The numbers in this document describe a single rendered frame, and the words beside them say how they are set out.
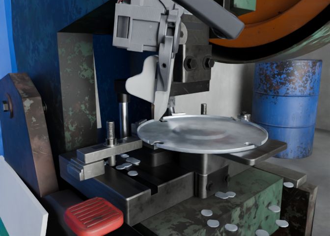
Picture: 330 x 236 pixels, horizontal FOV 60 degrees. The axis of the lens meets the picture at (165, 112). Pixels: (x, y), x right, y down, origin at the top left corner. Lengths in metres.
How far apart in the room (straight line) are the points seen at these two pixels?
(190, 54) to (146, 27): 0.26
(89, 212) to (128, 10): 0.26
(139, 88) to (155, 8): 0.11
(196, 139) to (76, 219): 0.31
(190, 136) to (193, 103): 1.98
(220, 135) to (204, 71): 0.15
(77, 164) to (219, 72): 2.32
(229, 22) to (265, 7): 0.60
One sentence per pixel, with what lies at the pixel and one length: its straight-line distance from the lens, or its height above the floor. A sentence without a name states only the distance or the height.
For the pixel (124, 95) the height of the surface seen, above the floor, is 0.85.
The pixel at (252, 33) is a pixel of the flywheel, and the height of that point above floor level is 1.01.
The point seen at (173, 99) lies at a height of 0.84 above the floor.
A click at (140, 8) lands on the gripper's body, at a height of 1.01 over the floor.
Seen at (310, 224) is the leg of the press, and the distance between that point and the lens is 0.89.
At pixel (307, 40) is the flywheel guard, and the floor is 0.99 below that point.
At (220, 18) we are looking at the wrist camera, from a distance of 0.39.
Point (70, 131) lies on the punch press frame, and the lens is 0.80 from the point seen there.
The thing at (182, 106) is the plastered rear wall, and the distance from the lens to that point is 2.47.
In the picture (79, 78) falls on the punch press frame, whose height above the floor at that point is 0.89.
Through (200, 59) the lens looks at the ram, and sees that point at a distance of 0.65.
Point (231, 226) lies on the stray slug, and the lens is 0.57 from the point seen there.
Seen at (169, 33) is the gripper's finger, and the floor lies 0.98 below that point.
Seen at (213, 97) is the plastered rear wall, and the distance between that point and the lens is 2.78.
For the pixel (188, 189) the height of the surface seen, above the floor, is 0.67.
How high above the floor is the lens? 0.96
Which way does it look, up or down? 12 degrees down
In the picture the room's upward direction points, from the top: straight up
